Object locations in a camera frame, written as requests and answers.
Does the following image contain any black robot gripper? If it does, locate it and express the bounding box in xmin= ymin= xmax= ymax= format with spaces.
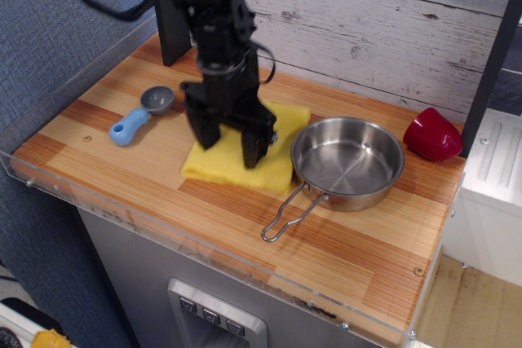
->
xmin=180 ymin=58 xmax=276 ymax=169

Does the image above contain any yellow towel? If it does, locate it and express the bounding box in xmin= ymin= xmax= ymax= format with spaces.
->
xmin=181 ymin=101 xmax=311 ymax=194

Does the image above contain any stainless steel pan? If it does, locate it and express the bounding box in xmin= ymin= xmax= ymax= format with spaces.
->
xmin=261 ymin=117 xmax=405 ymax=243

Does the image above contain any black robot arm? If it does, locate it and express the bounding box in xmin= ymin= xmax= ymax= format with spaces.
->
xmin=174 ymin=0 xmax=276 ymax=169

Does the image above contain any clear acrylic shelf guard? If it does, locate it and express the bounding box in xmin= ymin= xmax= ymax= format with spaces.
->
xmin=8 ymin=36 xmax=465 ymax=347

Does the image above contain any blue grey ice cream scoop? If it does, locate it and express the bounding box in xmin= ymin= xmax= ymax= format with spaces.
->
xmin=108 ymin=86 xmax=175 ymax=147

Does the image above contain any toy fridge water dispenser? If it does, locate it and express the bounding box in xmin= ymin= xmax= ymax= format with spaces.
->
xmin=167 ymin=278 xmax=268 ymax=347

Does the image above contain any red plastic cup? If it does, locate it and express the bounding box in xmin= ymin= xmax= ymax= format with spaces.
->
xmin=403 ymin=108 xmax=463 ymax=161

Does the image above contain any yellow object bottom left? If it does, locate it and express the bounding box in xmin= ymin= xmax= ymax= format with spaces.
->
xmin=30 ymin=329 xmax=73 ymax=348

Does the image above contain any white toy sink unit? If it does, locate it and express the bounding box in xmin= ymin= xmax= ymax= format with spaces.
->
xmin=441 ymin=109 xmax=521 ymax=285

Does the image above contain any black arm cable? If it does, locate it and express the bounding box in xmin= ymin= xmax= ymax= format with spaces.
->
xmin=56 ymin=0 xmax=276 ymax=85

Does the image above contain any black right shelf post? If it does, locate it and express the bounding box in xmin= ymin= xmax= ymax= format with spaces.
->
xmin=460 ymin=0 xmax=521 ymax=158

